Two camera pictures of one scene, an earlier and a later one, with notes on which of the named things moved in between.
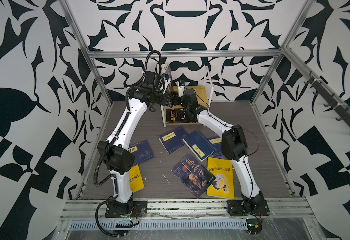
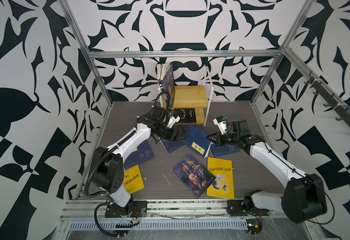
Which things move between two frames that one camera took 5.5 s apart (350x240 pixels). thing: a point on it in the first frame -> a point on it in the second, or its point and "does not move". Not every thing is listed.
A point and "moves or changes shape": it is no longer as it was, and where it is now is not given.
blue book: (173, 140) does not move
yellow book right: (222, 186) does not move
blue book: (141, 150) does not move
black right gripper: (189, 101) -> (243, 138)
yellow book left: (136, 180) does not move
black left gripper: (164, 101) -> (176, 137)
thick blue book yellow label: (199, 145) moves or changes shape
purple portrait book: (193, 175) does not move
